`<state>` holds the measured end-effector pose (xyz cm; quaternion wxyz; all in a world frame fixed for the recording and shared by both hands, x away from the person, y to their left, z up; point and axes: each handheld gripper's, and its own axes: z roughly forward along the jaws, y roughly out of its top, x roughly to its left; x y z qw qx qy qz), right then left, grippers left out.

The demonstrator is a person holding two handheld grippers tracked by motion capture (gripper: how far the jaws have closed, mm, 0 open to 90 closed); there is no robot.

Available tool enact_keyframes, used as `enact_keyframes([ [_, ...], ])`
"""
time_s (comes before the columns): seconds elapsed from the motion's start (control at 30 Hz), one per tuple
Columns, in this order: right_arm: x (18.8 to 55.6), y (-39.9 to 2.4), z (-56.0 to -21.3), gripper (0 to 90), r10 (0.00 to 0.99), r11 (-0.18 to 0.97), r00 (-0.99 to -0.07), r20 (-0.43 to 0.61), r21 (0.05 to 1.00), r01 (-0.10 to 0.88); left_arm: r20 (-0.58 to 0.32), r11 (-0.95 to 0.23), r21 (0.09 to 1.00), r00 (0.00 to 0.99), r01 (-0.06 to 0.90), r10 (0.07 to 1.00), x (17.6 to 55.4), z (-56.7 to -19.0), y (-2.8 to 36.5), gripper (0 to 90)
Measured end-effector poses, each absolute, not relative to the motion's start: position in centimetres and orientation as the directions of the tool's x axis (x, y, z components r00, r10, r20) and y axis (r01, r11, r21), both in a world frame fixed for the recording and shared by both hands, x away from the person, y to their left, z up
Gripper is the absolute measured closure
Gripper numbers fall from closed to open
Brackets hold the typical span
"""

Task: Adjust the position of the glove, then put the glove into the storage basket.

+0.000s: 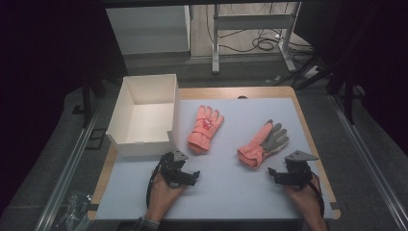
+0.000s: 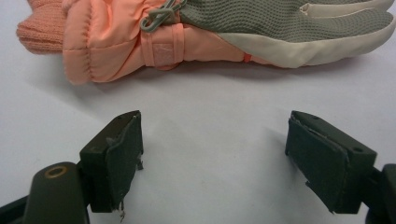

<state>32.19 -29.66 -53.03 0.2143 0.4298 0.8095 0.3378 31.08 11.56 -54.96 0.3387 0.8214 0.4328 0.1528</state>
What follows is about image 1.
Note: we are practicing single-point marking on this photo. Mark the black floor bracket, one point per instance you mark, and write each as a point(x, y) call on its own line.
point(96, 138)

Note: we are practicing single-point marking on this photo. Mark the wooden table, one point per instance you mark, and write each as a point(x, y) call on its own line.
point(224, 92)

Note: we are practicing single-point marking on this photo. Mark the dark metal stand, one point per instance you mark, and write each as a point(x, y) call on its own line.
point(348, 96)
point(86, 102)

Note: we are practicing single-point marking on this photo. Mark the gray metal desk frame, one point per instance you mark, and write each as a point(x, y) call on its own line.
point(253, 22)

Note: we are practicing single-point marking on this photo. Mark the person's right hand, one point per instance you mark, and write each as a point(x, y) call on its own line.
point(304, 200)

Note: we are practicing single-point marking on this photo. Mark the white cabinet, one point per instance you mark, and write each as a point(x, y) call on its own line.
point(147, 30)

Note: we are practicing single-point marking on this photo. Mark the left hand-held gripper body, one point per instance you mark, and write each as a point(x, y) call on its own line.
point(171, 168)

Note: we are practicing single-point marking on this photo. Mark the pink glove with gray palm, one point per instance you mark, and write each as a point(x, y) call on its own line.
point(261, 144)

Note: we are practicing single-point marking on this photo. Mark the person's left hand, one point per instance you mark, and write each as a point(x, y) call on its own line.
point(162, 199)

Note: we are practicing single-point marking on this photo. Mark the pink glove with red label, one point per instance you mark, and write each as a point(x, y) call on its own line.
point(205, 128)

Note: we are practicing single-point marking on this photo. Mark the aluminium rail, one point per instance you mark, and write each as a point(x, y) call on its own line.
point(64, 179)
point(372, 163)

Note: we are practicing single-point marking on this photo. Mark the white box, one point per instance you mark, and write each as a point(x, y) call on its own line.
point(144, 122)

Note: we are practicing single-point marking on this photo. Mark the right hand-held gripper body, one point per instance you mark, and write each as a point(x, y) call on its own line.
point(298, 174)

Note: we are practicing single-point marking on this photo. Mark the white power strip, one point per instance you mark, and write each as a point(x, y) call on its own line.
point(311, 72)

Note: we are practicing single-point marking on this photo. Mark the white table mat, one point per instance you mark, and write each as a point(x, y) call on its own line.
point(224, 192)

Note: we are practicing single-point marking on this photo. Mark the clear plastic bag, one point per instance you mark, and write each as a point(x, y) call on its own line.
point(75, 211)

